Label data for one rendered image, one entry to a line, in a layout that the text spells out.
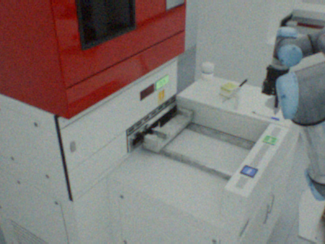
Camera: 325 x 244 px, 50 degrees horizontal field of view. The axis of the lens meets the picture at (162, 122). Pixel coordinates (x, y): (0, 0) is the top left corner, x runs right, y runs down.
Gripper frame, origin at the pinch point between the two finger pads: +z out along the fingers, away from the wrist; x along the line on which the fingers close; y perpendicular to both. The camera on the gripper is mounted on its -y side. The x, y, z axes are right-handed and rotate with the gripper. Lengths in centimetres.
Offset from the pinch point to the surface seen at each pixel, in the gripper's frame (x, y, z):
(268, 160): 14.5, -3.1, 14.7
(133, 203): 46, 43, 38
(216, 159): 8.0, 21.9, 28.6
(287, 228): -49, -11, 111
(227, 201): 40.0, 3.3, 20.1
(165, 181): 35, 34, 29
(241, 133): -15.1, 18.6, 25.6
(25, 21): 66, 66, -44
